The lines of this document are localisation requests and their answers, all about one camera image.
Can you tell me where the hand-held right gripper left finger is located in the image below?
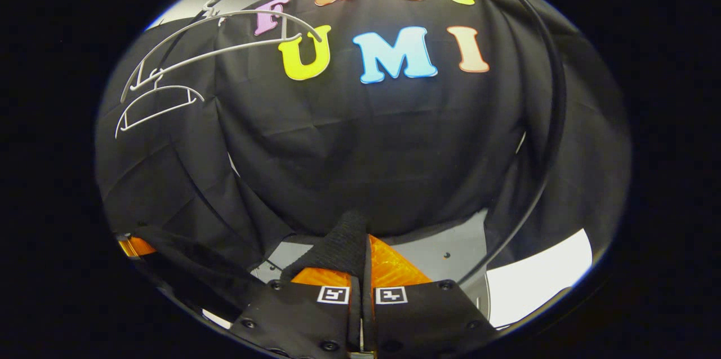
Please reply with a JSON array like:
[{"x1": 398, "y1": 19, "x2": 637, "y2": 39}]
[{"x1": 228, "y1": 266, "x2": 364, "y2": 359}]

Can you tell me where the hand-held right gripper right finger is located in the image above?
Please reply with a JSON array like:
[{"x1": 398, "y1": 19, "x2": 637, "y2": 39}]
[{"x1": 363, "y1": 234, "x2": 502, "y2": 359}]

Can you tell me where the black jacket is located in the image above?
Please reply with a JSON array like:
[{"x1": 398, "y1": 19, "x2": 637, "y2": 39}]
[{"x1": 132, "y1": 210, "x2": 370, "y2": 326}]

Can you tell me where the white clothes hanger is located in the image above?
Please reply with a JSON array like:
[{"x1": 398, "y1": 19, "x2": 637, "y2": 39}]
[
  {"x1": 115, "y1": 69, "x2": 204, "y2": 139},
  {"x1": 121, "y1": 10, "x2": 323, "y2": 103}
]

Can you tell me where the black clothes rack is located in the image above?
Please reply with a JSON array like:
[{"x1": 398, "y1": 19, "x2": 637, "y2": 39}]
[{"x1": 149, "y1": 0, "x2": 567, "y2": 286}]

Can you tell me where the black backdrop cloth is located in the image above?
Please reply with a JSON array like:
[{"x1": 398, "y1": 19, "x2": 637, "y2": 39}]
[{"x1": 96, "y1": 0, "x2": 631, "y2": 326}]

